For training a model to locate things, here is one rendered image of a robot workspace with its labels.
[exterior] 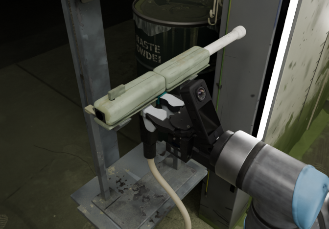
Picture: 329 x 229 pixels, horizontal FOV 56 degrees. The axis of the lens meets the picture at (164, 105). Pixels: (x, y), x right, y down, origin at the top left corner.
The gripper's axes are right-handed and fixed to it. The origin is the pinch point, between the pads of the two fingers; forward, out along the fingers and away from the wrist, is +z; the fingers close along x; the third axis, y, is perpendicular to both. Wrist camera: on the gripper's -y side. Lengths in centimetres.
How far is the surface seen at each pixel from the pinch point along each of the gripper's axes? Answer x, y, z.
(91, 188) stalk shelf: -10.8, 30.3, 11.2
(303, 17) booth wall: 70, 3, -7
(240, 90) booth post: 46, 24, 0
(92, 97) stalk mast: -3.2, 5.5, 14.8
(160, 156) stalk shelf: 10.2, 30.7, 5.0
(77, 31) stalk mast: -2.9, -10.7, 16.4
